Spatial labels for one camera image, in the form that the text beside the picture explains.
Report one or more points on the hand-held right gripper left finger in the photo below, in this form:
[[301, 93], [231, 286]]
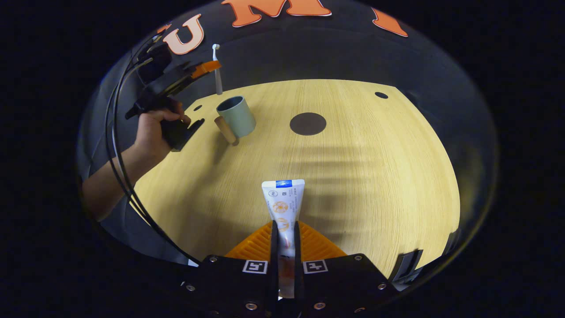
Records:
[[274, 247]]

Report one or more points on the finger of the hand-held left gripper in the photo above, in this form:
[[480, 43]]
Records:
[[205, 69]]

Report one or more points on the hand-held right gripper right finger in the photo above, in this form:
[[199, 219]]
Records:
[[297, 247]]

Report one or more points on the white toothbrush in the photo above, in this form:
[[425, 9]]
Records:
[[218, 81]]

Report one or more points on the white toothpaste tube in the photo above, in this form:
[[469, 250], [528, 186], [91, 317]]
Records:
[[282, 203]]

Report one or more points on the dark round coaster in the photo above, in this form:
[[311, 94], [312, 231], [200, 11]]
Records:
[[307, 123]]

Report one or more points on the black backdrop cloth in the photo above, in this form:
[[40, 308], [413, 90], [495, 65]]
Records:
[[309, 57]]

